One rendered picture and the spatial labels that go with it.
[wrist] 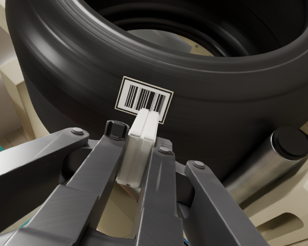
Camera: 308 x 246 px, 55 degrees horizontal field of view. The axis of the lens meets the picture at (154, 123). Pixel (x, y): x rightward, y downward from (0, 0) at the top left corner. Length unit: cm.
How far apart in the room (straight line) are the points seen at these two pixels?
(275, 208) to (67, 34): 34
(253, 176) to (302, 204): 8
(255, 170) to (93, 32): 27
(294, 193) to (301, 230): 6
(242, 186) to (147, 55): 24
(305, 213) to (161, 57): 25
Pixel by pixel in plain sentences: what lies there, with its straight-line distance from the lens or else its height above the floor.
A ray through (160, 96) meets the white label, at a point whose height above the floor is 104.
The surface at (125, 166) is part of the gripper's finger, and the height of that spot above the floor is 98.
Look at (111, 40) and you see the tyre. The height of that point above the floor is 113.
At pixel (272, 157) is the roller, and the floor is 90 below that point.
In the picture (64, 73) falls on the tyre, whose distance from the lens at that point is 38.
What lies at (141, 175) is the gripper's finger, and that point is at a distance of 16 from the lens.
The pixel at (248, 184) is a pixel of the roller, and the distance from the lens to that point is 45.
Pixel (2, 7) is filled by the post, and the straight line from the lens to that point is 108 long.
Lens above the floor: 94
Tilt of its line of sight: 15 degrees up
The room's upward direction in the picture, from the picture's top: 48 degrees counter-clockwise
